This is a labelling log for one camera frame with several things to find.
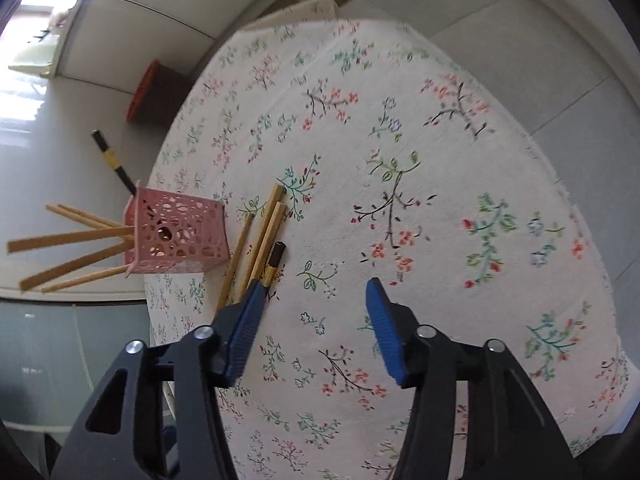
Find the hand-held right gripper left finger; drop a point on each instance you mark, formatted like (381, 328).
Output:
(245, 330)

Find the brown trash bin red liner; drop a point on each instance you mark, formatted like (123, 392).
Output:
(160, 90)

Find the floral tablecloth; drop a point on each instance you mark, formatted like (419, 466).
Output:
(400, 160)

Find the bundle of wooden chopsticks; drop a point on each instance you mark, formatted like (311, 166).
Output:
(60, 241)

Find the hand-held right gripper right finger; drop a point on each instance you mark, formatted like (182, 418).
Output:
(382, 330)

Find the black chopstick with gold band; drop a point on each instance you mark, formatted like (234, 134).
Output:
(112, 160)
(276, 255)

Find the pink perforated utensil holder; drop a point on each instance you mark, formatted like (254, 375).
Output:
(185, 240)

